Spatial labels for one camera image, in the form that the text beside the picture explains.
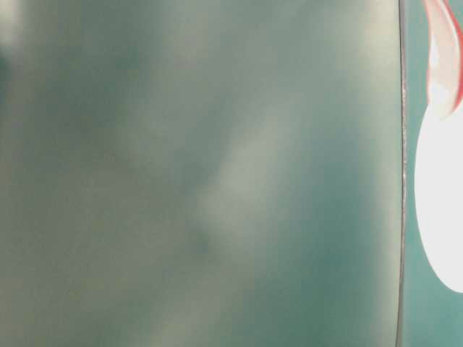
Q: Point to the green table mat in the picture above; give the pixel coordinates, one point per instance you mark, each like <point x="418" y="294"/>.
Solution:
<point x="431" y="314"/>

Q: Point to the white round bowl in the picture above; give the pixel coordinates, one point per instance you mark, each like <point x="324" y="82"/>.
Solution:
<point x="438" y="193"/>

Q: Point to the red plastic spoon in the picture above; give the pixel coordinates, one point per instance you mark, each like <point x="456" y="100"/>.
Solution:
<point x="444" y="75"/>

